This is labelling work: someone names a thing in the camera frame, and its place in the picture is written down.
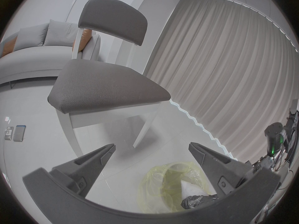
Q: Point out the pale grey sofa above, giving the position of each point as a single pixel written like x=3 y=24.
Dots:
x=35 y=59

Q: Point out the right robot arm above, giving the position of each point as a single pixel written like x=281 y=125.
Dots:
x=273 y=136

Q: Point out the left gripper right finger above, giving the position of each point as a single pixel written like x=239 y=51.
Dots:
x=219 y=169

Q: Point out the crumpled white paper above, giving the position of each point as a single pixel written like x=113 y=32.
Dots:
x=193 y=189

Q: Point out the grey pillow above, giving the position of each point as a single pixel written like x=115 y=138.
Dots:
x=30 y=37
x=60 y=33

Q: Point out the grey cushioned white chair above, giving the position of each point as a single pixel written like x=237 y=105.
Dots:
x=105 y=83

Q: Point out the yellow plastic bag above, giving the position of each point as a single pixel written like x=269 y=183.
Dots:
x=149 y=183

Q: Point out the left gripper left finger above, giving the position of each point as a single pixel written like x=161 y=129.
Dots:
x=81 y=169

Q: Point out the crumpled black plastic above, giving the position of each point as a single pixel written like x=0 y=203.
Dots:
x=193 y=202

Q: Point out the white curtain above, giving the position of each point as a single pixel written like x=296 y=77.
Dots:
x=222 y=66

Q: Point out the orange pillow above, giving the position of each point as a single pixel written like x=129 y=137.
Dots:
x=9 y=47
x=85 y=38

